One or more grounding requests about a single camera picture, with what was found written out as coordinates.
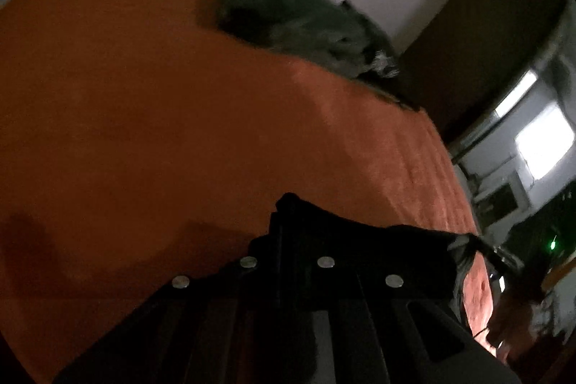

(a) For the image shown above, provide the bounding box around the brown wooden wardrobe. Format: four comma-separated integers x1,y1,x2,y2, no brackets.
398,0,568,142

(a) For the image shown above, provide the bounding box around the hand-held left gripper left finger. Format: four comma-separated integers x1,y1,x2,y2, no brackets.
51,231,293,384

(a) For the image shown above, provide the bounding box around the dark green cloth pile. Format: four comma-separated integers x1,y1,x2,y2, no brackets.
216,0,421,110

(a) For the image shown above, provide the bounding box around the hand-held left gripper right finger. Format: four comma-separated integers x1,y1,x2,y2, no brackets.
292,240,523,384

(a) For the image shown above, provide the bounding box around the white wall box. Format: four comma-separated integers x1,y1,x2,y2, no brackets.
472,170,529,232

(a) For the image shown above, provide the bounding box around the orange blanket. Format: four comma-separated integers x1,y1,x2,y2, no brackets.
0,0,493,384

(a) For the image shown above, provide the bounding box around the black garment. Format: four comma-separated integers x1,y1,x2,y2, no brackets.
247,193,484,322

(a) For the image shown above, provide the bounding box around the bright window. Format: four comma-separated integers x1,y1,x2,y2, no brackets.
515,104,576,180

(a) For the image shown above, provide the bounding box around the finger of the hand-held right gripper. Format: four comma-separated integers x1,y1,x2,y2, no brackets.
465,233,514,277

